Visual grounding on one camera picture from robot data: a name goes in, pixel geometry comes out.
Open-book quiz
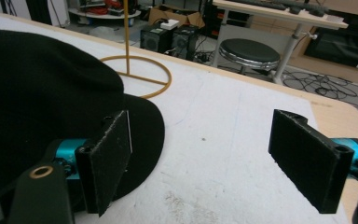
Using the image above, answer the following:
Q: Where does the black computer tower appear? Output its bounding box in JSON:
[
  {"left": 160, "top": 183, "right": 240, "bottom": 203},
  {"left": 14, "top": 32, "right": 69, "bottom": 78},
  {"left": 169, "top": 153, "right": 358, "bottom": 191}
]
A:
[
  {"left": 171, "top": 25, "right": 200, "bottom": 62},
  {"left": 140, "top": 23, "right": 173, "bottom": 54}
]

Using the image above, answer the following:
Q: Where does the cardboard box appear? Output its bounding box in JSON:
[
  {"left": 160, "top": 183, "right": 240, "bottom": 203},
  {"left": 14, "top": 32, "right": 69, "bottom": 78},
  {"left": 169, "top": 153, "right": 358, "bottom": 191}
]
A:
[{"left": 147, "top": 5, "right": 206, "bottom": 30}]

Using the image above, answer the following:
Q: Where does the black keyboard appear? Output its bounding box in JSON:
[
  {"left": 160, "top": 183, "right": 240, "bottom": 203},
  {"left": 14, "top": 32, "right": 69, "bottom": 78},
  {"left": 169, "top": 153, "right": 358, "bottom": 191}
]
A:
[{"left": 229, "top": 0, "right": 296, "bottom": 11}]

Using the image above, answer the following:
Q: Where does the white round low table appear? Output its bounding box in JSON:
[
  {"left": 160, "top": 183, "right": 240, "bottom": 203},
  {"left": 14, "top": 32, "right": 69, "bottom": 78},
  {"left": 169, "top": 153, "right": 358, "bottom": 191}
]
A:
[{"left": 68, "top": 7, "right": 142, "bottom": 26}]

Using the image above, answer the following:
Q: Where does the black cabinet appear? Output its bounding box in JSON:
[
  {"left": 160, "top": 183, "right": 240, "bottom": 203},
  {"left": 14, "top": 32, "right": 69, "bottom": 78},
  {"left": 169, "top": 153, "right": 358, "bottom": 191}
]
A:
[{"left": 303, "top": 10, "right": 358, "bottom": 68}]

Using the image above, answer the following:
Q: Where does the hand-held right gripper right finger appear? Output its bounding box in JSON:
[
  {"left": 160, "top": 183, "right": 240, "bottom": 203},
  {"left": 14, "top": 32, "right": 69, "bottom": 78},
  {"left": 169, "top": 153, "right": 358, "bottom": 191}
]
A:
[{"left": 268, "top": 108, "right": 358, "bottom": 215}]

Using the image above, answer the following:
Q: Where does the white power adapter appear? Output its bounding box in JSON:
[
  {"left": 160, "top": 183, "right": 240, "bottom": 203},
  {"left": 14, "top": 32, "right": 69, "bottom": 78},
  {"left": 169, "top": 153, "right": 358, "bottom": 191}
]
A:
[{"left": 159, "top": 19, "right": 181, "bottom": 31}]

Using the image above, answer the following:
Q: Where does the white-legged wooden desk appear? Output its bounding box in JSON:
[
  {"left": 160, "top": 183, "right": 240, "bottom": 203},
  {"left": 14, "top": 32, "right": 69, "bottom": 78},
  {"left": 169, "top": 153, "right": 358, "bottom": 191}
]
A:
[{"left": 212, "top": 0, "right": 350, "bottom": 86}]

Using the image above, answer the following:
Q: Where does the tangle of black cables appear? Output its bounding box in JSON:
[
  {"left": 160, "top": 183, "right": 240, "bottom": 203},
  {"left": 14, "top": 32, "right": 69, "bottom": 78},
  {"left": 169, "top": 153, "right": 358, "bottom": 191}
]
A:
[{"left": 282, "top": 68, "right": 358, "bottom": 119}]

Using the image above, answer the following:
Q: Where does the yellow metal stand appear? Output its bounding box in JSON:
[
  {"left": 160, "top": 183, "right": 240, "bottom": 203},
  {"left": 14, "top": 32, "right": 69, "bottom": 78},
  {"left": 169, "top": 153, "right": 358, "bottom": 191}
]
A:
[{"left": 99, "top": 0, "right": 172, "bottom": 100}]

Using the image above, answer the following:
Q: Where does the black round stool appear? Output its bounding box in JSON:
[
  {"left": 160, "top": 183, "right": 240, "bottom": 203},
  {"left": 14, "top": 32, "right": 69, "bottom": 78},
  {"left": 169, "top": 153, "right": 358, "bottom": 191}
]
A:
[{"left": 218, "top": 37, "right": 282, "bottom": 76}]

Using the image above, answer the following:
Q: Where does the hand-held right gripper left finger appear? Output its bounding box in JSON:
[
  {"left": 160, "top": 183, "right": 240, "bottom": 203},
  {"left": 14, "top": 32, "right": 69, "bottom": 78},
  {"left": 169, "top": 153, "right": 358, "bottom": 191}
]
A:
[{"left": 52, "top": 109, "right": 133, "bottom": 217}]

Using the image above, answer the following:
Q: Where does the black cap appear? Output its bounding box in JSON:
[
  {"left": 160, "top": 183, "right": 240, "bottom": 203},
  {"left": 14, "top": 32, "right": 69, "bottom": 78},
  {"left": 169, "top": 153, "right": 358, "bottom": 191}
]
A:
[{"left": 0, "top": 29, "right": 166, "bottom": 213}]

